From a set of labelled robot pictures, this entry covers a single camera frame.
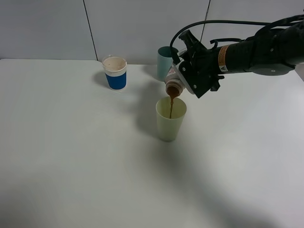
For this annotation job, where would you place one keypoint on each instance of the pale green plastic cup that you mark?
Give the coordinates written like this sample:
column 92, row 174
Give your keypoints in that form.
column 169, row 120

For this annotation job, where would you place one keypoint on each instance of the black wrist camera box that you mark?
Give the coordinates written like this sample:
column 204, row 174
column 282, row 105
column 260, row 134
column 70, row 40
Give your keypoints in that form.
column 196, row 82

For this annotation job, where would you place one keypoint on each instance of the clear bottle with pink label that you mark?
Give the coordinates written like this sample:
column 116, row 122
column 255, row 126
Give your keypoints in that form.
column 174, row 77

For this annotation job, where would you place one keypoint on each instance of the blue ribbed paper cup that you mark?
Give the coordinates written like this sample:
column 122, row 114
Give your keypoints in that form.
column 115, row 69

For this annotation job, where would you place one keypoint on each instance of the teal plastic cup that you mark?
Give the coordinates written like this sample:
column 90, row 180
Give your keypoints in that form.
column 164, row 62

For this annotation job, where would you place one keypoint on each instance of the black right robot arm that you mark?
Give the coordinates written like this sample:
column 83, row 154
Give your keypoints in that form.
column 275, row 50

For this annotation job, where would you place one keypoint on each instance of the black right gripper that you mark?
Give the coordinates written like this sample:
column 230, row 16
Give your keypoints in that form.
column 201, row 58

